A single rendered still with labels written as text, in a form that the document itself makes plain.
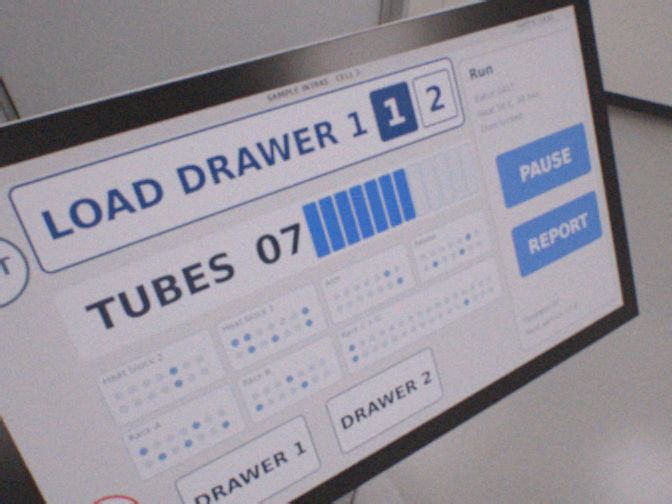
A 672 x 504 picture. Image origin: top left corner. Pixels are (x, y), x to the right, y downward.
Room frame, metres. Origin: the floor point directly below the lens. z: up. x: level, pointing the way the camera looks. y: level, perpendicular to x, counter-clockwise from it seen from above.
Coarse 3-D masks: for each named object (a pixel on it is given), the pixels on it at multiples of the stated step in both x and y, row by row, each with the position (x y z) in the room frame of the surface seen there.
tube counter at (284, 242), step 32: (416, 160) 0.31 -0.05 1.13; (448, 160) 0.32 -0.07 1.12; (352, 192) 0.27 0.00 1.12; (384, 192) 0.28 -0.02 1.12; (416, 192) 0.29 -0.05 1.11; (448, 192) 0.30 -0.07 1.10; (480, 192) 0.31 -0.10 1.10; (256, 224) 0.23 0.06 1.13; (288, 224) 0.24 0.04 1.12; (320, 224) 0.25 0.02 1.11; (352, 224) 0.26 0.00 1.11; (384, 224) 0.27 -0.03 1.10; (256, 256) 0.22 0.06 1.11; (288, 256) 0.23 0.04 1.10; (320, 256) 0.23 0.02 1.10
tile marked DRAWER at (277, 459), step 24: (264, 432) 0.14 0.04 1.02; (288, 432) 0.14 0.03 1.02; (240, 456) 0.12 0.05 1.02; (264, 456) 0.13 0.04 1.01; (288, 456) 0.13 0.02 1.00; (312, 456) 0.13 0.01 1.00; (192, 480) 0.10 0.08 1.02; (216, 480) 0.11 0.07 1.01; (240, 480) 0.11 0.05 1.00; (264, 480) 0.11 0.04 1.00; (288, 480) 0.12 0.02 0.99
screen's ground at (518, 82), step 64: (384, 64) 0.34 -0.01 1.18; (512, 64) 0.39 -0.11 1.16; (576, 64) 0.42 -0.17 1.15; (192, 128) 0.26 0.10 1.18; (512, 128) 0.36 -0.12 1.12; (0, 192) 0.19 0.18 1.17; (320, 192) 0.26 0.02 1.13; (576, 192) 0.35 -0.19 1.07; (128, 256) 0.19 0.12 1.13; (192, 256) 0.21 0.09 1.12; (512, 256) 0.29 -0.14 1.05; (576, 256) 0.32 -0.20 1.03; (0, 320) 0.15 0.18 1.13; (64, 320) 0.16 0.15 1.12; (128, 320) 0.17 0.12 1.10; (192, 320) 0.18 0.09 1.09; (512, 320) 0.26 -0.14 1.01; (576, 320) 0.28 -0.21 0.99; (0, 384) 0.12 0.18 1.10; (64, 384) 0.13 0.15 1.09; (448, 384) 0.20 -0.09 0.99; (64, 448) 0.10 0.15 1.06; (320, 448) 0.14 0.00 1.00
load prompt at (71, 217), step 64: (448, 64) 0.36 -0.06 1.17; (256, 128) 0.27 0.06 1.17; (320, 128) 0.29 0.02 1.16; (384, 128) 0.31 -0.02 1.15; (448, 128) 0.33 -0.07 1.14; (64, 192) 0.21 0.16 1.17; (128, 192) 0.22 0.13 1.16; (192, 192) 0.23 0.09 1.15; (256, 192) 0.25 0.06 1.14; (64, 256) 0.18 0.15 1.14
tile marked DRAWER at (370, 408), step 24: (408, 360) 0.20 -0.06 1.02; (432, 360) 0.21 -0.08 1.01; (360, 384) 0.18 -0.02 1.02; (384, 384) 0.19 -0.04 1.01; (408, 384) 0.19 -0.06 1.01; (432, 384) 0.20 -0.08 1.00; (336, 408) 0.16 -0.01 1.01; (360, 408) 0.17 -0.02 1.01; (384, 408) 0.17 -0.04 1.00; (408, 408) 0.18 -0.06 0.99; (336, 432) 0.15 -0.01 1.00; (360, 432) 0.16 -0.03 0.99; (384, 432) 0.16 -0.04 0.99
